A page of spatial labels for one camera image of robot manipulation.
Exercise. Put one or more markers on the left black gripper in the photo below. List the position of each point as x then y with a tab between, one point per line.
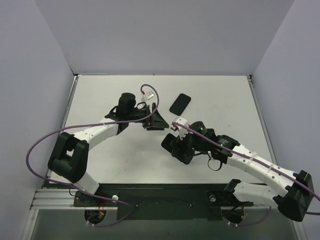
149	117

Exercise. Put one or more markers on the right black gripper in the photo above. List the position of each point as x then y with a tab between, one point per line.
181	146

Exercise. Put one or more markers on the black phone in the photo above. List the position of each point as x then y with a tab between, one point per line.
166	143

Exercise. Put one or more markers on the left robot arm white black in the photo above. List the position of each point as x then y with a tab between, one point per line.
69	158

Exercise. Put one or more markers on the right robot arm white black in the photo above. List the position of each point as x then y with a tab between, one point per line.
290	192

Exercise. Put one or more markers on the black phone face down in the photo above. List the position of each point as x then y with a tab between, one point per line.
180	104

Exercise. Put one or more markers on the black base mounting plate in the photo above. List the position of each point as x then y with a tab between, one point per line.
163	201

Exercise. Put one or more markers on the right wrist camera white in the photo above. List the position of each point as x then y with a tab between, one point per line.
177	126

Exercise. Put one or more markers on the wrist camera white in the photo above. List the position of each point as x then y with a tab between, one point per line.
177	126
147	96

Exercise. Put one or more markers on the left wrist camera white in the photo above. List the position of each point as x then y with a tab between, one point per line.
147	96

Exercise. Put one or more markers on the aluminium frame rail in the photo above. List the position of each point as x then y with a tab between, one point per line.
262	122

